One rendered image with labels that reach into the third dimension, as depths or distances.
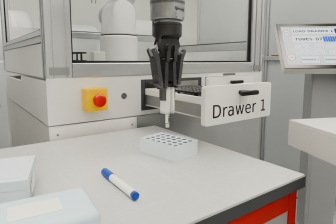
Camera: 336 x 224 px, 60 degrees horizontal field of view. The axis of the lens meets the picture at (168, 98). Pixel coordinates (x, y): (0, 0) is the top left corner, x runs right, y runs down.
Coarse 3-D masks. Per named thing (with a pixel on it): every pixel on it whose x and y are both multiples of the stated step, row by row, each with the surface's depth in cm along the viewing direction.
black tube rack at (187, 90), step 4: (176, 88) 102; (180, 88) 102; (184, 88) 103; (188, 88) 102; (192, 88) 102; (196, 88) 102; (200, 88) 102; (184, 92) 94; (188, 92) 93; (192, 92) 91
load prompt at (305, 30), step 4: (292, 28) 158; (296, 28) 158; (300, 28) 158; (304, 28) 157; (308, 28) 157; (312, 28) 157; (316, 28) 157; (320, 28) 157; (324, 28) 156; (328, 28) 156; (332, 28) 156; (292, 32) 156; (296, 32) 156; (300, 32) 156; (304, 32) 156; (308, 32) 156; (312, 32) 155; (316, 32) 155; (320, 32) 155; (324, 32) 155; (328, 32) 155; (332, 32) 154
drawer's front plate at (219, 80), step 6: (210, 78) 123; (216, 78) 125; (222, 78) 127; (228, 78) 129; (234, 78) 131; (240, 78) 134; (246, 78) 136; (252, 78) 139; (210, 84) 123; (216, 84) 125; (222, 84) 127
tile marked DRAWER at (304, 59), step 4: (300, 56) 147; (304, 56) 147; (308, 56) 147; (312, 56) 147; (316, 56) 147; (304, 60) 146; (308, 60) 146; (312, 60) 145; (316, 60) 145; (320, 60) 145
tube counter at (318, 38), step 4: (316, 36) 154; (320, 36) 154; (324, 36) 153; (328, 36) 153; (332, 36) 153; (316, 40) 152; (320, 40) 152; (324, 40) 152; (328, 40) 152; (332, 40) 151
